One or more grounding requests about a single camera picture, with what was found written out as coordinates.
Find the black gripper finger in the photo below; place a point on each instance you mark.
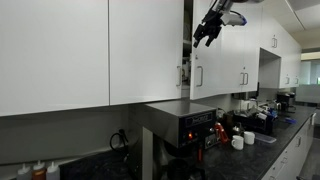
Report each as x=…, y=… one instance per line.
x=213, y=33
x=200, y=31

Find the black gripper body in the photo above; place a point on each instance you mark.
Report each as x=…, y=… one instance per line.
x=213, y=18

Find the white cabinet door with lock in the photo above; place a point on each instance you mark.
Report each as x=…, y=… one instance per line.
x=208, y=73

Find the white upper cabinet door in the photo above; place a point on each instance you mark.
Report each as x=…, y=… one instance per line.
x=53, y=50
x=231, y=60
x=296, y=63
x=146, y=50
x=252, y=50
x=285, y=60

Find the short white cabinet door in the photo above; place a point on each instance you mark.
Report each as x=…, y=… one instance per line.
x=277, y=40
x=267, y=33

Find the white lower cabinet unit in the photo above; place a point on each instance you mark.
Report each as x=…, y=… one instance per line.
x=293, y=153

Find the black coffee machine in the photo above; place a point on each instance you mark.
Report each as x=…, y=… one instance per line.
x=285, y=100

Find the black organiser tray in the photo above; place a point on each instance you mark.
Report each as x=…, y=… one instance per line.
x=253, y=123

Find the office window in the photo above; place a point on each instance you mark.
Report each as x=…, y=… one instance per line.
x=310, y=71

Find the white mug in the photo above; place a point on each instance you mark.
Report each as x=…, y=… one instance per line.
x=237, y=142
x=249, y=137

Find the blue flat object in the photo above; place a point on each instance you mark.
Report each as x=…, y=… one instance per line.
x=290, y=120

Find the clear plastic container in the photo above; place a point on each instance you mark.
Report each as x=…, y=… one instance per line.
x=265, y=137

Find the white squeeze bottle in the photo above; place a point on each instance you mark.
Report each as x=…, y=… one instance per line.
x=52, y=172
x=24, y=173

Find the orange squeeze bottle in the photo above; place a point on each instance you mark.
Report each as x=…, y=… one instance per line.
x=39, y=172

